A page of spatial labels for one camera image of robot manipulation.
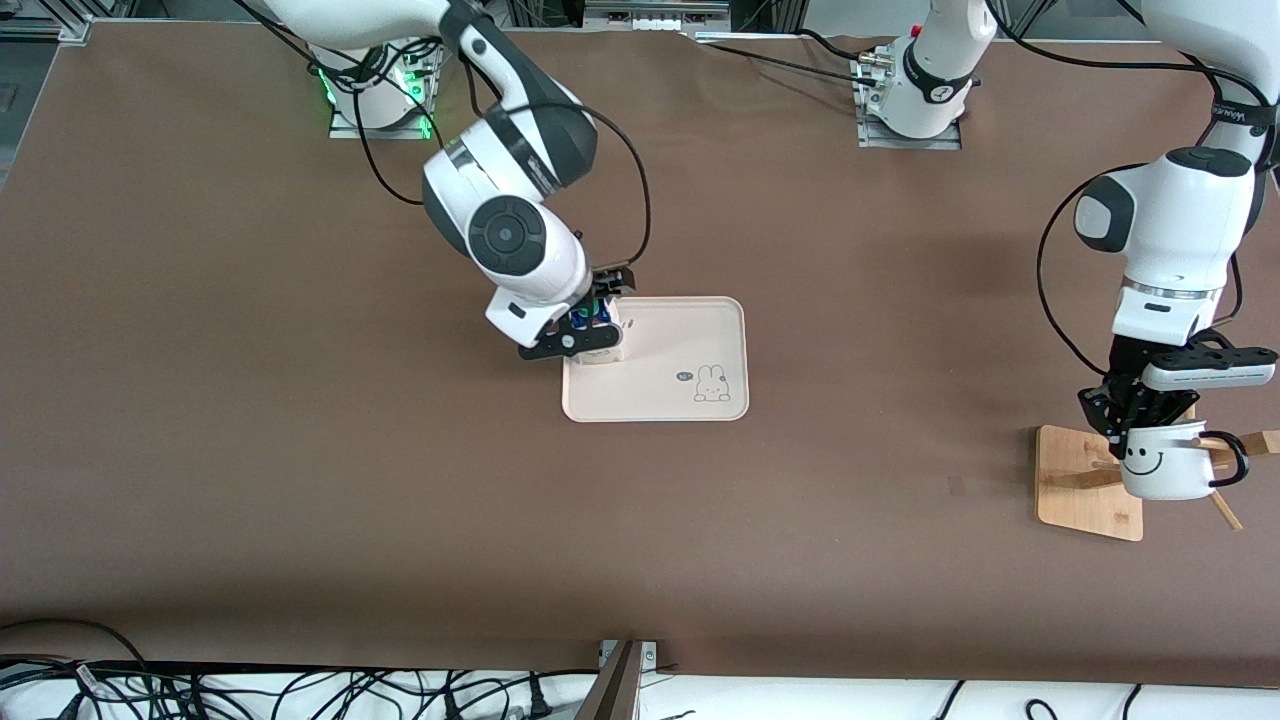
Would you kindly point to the aluminium frame corner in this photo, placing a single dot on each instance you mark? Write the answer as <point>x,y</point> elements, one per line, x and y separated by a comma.
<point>60,25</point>

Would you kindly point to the wooden cup stand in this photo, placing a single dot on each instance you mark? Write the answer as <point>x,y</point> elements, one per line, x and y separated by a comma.
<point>1080,485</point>

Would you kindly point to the white smiley face cup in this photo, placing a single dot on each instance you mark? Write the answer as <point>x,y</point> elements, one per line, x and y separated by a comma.
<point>1160,470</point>

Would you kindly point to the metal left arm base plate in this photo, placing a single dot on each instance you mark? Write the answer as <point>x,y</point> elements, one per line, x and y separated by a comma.
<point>950,138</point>

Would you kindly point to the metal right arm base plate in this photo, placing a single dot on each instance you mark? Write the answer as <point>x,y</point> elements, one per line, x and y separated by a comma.
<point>350,128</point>

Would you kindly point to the cream rabbit print tray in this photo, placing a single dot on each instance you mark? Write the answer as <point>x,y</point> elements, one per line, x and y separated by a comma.
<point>670,375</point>

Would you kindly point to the blue white milk carton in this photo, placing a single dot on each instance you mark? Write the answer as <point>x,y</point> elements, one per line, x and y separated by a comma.
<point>602,352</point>

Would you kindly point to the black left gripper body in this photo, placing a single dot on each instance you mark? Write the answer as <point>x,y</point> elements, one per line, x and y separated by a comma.
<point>1130,360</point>

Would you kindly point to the grey power strip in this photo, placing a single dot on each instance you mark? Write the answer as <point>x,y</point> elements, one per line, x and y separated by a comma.
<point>655,12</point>

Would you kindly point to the white bottom board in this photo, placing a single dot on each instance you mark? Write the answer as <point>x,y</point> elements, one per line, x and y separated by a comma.
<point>850,700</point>

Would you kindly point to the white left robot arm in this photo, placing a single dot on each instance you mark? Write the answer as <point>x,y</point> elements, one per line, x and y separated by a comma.
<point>1170,240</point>

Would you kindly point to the aluminium profile post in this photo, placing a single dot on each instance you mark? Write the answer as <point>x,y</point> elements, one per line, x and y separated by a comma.
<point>615,690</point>

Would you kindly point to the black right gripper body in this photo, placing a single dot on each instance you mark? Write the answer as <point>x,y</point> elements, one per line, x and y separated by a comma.
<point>607,284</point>

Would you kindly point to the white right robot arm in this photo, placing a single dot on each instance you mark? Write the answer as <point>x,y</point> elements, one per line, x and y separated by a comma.
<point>510,230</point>

